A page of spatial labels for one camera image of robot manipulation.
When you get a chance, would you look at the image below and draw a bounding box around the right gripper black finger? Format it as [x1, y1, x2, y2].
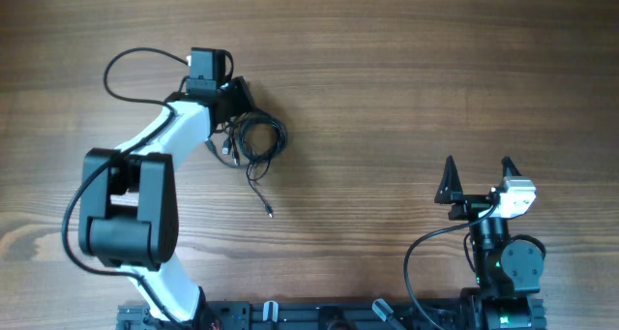
[434, 156, 463, 204]
[501, 156, 521, 177]

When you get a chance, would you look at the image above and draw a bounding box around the thick black usb cable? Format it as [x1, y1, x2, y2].
[204, 108, 290, 169]

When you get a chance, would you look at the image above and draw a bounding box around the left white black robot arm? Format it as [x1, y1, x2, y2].
[61, 47, 253, 329]

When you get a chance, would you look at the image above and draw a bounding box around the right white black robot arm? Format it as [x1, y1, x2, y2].
[434, 157, 547, 330]

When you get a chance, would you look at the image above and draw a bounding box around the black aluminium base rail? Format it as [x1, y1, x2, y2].
[115, 298, 547, 330]

